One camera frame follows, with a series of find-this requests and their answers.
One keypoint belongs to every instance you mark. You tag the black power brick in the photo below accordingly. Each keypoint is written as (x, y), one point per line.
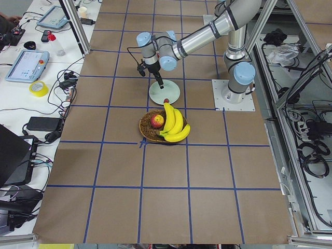
(43, 124)

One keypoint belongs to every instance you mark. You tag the blue teach pendant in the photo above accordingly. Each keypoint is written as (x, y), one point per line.
(54, 18)
(28, 66)

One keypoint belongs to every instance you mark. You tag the light green plate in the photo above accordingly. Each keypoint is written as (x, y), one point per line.
(169, 91)

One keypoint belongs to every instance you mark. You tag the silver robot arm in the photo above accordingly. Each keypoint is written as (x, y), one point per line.
(163, 51)

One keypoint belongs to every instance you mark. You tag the yellow banana bunch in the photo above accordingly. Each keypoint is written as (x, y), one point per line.
(174, 129)

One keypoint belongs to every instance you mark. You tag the red apple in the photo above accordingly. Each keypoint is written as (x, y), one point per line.
(157, 121)

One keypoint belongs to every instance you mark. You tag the blue teach pendant near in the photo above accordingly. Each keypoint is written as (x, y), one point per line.
(28, 66)

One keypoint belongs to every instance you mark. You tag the yellow tape roll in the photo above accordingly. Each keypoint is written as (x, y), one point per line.
(38, 88)

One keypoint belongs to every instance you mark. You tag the brown wicker basket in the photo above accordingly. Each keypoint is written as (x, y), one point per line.
(153, 134)

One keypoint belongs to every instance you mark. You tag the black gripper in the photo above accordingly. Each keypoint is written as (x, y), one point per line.
(154, 68)

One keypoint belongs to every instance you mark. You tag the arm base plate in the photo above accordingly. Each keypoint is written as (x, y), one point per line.
(225, 100)

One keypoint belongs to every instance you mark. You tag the blue teach pendant far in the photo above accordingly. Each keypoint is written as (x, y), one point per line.
(54, 18)

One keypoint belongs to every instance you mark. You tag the aluminium frame post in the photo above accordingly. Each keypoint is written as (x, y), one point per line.
(76, 26)

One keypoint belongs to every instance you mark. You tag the black laptop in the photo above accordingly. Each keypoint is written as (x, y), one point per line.
(17, 155)

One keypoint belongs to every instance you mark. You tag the white paper cup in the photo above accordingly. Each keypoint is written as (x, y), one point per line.
(83, 12)

